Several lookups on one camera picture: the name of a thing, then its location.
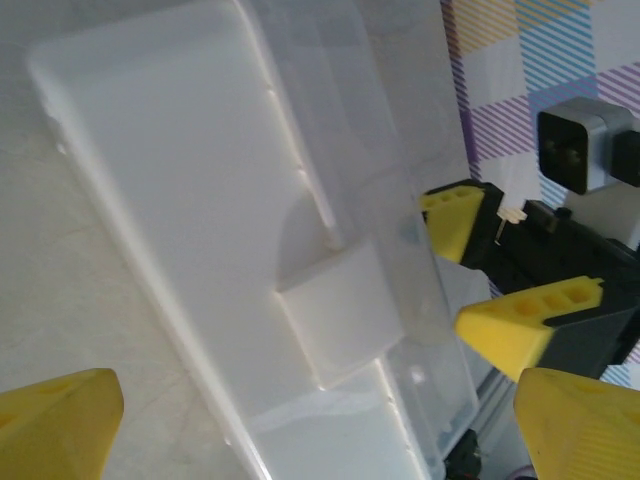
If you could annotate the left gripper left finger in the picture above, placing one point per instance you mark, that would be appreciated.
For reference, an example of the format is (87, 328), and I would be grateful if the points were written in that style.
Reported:
(55, 430)

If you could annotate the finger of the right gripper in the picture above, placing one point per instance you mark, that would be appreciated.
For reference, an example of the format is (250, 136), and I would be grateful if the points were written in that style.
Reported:
(452, 225)
(520, 335)

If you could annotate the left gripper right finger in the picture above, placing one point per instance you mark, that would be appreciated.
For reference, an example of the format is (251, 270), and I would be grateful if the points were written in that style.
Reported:
(585, 430)

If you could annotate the clear plastic tool box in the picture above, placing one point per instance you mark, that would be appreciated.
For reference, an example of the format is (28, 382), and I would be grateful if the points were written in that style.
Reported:
(200, 200)

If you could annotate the wide aluminium base rail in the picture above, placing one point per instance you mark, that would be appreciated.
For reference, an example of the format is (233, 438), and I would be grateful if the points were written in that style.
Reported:
(500, 405)

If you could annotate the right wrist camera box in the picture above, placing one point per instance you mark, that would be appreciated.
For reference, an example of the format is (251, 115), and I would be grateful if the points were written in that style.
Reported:
(570, 145)

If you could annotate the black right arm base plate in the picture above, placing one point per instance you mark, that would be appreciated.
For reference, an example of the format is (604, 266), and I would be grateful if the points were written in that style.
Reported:
(465, 460)

